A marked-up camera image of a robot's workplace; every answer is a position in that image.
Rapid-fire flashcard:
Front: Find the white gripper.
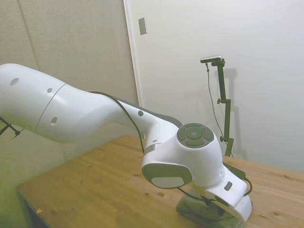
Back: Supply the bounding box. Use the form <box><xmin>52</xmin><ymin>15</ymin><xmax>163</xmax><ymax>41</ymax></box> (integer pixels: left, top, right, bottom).
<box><xmin>227</xmin><ymin>196</ymin><xmax>253</xmax><ymax>222</ymax></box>

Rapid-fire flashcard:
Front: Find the silver camera on stand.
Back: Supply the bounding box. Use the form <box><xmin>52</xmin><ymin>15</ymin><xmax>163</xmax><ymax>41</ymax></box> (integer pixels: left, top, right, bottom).
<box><xmin>200</xmin><ymin>54</ymin><xmax>223</xmax><ymax>64</ymax></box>

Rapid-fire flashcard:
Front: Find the grey towel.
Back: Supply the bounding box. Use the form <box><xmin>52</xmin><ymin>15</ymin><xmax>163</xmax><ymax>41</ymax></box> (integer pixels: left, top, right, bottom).
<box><xmin>175</xmin><ymin>189</ymin><xmax>241</xmax><ymax>225</ymax></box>

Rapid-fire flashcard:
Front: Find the dark jointed camera stand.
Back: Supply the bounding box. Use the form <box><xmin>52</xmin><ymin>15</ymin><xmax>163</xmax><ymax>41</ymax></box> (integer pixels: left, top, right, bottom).
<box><xmin>211</xmin><ymin>58</ymin><xmax>235</xmax><ymax>158</ymax></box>

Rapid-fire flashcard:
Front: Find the white vertical wall trim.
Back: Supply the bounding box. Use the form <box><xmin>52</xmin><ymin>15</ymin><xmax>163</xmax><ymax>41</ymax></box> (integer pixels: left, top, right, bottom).
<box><xmin>123</xmin><ymin>0</ymin><xmax>143</xmax><ymax>108</ymax></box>

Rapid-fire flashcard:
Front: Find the grey wall plate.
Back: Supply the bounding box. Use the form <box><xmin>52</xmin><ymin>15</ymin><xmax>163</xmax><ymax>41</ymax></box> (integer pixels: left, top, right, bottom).
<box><xmin>138</xmin><ymin>17</ymin><xmax>148</xmax><ymax>36</ymax></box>

